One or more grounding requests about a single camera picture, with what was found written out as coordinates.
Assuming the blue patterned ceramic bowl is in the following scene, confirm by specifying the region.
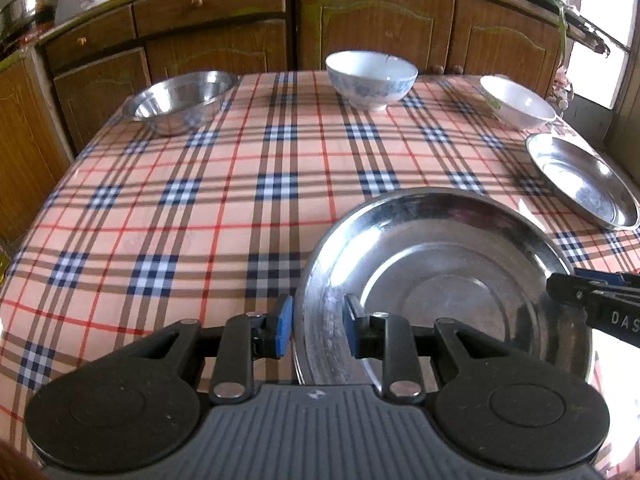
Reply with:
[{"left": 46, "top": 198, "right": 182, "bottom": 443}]
[{"left": 326, "top": 50, "right": 419, "bottom": 112}]

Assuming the white ceramic bowl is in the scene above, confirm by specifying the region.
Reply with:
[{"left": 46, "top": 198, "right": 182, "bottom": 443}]
[{"left": 480, "top": 75, "right": 556, "bottom": 130}]

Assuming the steel pot with lid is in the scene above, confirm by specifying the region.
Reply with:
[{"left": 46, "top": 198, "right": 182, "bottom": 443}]
[{"left": 1, "top": 0, "right": 58, "bottom": 41}]

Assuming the small steel bowl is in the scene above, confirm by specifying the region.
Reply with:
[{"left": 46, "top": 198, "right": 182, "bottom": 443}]
[{"left": 122, "top": 70, "right": 240, "bottom": 136}]

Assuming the plaid tablecloth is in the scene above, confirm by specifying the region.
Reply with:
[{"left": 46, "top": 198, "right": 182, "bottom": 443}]
[{"left": 1, "top": 72, "right": 639, "bottom": 479}]

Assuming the large steel plate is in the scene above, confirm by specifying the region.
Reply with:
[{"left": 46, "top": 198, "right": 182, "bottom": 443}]
[
  {"left": 525, "top": 133, "right": 639, "bottom": 231},
  {"left": 294, "top": 188, "right": 593, "bottom": 385}
]

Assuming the wooden kitchen cabinet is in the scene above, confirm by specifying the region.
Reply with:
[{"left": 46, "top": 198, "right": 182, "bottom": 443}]
[{"left": 1, "top": 0, "right": 565, "bottom": 246}]

